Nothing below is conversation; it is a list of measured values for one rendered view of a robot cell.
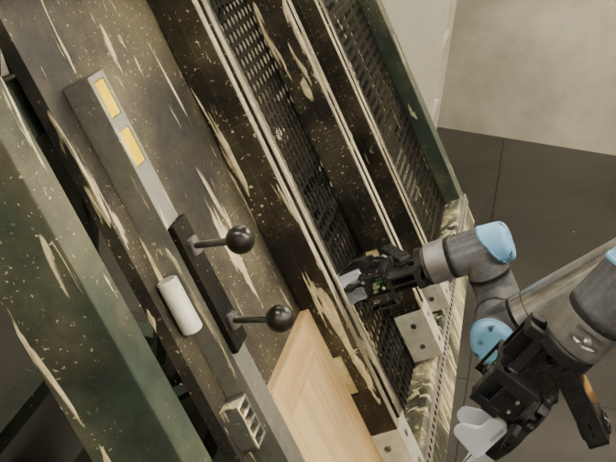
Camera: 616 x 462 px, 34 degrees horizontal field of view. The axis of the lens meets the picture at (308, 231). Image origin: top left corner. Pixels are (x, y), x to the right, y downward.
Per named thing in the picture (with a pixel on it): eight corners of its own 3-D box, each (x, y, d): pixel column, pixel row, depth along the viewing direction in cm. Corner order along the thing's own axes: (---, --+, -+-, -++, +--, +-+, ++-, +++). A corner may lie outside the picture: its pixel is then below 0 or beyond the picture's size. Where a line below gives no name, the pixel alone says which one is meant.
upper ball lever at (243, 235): (183, 265, 135) (246, 258, 125) (171, 240, 134) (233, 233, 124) (203, 250, 137) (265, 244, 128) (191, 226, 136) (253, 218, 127)
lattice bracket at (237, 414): (240, 454, 139) (258, 449, 138) (218, 413, 137) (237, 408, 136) (247, 437, 143) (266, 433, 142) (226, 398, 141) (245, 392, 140)
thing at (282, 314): (223, 338, 139) (286, 338, 129) (211, 315, 137) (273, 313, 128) (240, 324, 141) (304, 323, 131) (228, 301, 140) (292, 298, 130)
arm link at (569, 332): (621, 321, 114) (623, 356, 106) (594, 347, 116) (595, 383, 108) (568, 281, 113) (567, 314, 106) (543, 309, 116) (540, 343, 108)
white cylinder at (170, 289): (153, 288, 132) (180, 338, 134) (172, 281, 131) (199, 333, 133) (160, 279, 135) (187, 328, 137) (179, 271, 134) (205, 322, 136)
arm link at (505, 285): (486, 350, 173) (463, 296, 170) (491, 320, 183) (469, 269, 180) (530, 338, 170) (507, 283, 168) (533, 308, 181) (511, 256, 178)
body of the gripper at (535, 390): (471, 368, 121) (534, 301, 115) (528, 411, 121) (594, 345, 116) (465, 402, 114) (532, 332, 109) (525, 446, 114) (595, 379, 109)
